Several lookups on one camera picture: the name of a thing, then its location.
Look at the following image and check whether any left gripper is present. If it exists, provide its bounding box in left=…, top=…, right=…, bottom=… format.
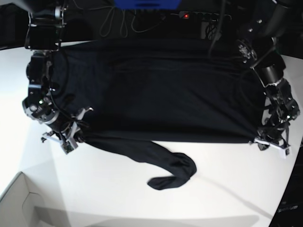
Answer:
left=249, top=125, right=291, bottom=154

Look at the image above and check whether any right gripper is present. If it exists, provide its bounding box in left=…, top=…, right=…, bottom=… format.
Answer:
left=41, top=107, right=94, bottom=146

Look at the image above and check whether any white power strip red switch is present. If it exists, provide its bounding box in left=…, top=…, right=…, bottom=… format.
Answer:
left=177, top=11, right=220, bottom=21

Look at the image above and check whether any black t-shirt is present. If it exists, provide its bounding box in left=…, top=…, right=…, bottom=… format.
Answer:
left=51, top=40, right=266, bottom=190

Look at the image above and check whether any blue box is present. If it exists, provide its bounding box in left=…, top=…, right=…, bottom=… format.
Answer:
left=114, top=0, right=181, bottom=9

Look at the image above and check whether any white cardboard box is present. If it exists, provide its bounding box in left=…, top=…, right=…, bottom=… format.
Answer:
left=0, top=172, right=71, bottom=227

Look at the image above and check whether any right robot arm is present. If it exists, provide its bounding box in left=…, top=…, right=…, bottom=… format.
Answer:
left=11, top=0, right=92, bottom=153

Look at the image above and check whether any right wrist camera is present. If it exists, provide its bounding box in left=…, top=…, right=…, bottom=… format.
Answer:
left=61, top=141, right=78, bottom=155

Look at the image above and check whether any grey looped cable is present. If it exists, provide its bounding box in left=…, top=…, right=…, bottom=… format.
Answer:
left=71, top=0, right=166, bottom=37

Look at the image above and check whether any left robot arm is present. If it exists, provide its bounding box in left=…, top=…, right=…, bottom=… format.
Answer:
left=232, top=0, right=301, bottom=157

